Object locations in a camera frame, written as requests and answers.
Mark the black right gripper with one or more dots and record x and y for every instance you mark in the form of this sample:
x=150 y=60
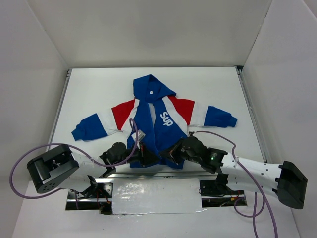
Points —
x=170 y=152

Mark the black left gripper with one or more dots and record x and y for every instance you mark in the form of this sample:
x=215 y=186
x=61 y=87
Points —
x=150 y=156

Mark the blue white red hooded jacket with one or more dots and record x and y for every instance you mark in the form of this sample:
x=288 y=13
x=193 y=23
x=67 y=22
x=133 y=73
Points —
x=158 y=113

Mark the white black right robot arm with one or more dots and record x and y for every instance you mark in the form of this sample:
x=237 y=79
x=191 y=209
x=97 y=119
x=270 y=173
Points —
x=283 y=181

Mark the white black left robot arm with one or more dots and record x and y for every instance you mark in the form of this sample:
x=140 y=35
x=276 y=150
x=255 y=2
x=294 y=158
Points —
x=62 y=168

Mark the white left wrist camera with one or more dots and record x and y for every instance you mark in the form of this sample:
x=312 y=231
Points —
x=138 y=136

